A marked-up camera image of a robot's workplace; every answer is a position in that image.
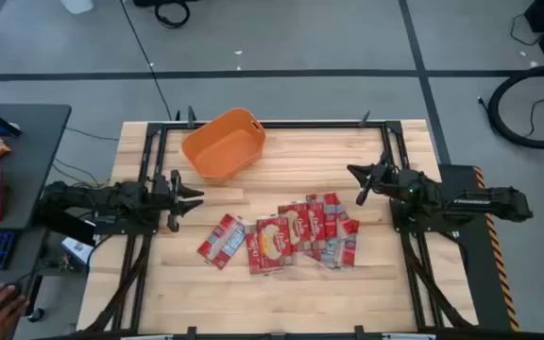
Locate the red popcorn bag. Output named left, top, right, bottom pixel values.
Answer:
left=307, top=201, right=329, bottom=251
left=196, top=212, right=247, bottom=271
left=255, top=214, right=298, bottom=272
left=317, top=217, right=361, bottom=271
left=305, top=192, right=345, bottom=240
left=277, top=202, right=313, bottom=252
left=244, top=224, right=266, bottom=276

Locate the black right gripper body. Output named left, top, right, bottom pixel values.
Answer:
left=355, top=150, right=399, bottom=207

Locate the white container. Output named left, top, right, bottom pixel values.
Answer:
left=59, top=0, right=95, bottom=16

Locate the long black floor cable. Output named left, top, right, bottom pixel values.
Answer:
left=119, top=0, right=175, bottom=122

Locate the black coiled cable loop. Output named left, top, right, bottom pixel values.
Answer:
left=152, top=0, right=192, bottom=30

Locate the black computer mouse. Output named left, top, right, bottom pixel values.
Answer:
left=0, top=281, right=24, bottom=303

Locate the large black hoop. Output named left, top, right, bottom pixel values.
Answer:
left=486, top=62, right=544, bottom=151

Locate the black aluminium frame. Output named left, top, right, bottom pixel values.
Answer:
left=76, top=106, right=480, bottom=340

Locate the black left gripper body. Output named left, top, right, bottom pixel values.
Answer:
left=146, top=168, right=182, bottom=233

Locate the thin black cable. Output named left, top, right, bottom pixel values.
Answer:
left=508, top=12, right=544, bottom=47
left=476, top=89, right=544, bottom=139

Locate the black base plate hazard stripe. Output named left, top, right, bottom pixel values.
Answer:
left=435, top=163, right=521, bottom=332

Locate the small white device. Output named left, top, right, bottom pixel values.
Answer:
left=60, top=236, right=95, bottom=266

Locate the black desk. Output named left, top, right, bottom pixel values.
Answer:
left=0, top=103, right=73, bottom=340

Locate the orange plastic basket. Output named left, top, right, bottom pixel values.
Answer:
left=180, top=107, right=267, bottom=181

